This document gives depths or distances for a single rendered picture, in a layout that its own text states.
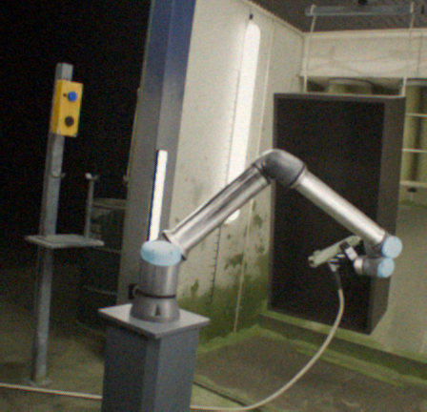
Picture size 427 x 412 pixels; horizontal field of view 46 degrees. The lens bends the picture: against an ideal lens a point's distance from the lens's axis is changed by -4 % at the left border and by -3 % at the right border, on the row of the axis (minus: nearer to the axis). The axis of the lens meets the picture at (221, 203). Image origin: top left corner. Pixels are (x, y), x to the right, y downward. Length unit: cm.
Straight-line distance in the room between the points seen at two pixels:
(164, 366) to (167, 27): 178
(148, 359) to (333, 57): 272
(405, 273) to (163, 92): 208
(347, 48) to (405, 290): 176
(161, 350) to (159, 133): 132
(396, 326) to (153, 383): 209
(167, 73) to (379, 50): 162
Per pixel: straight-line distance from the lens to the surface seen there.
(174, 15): 289
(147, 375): 190
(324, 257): 250
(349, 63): 385
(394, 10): 293
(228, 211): 207
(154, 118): 280
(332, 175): 296
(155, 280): 189
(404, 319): 362
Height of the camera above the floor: 123
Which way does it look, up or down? 4 degrees down
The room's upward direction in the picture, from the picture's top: 7 degrees clockwise
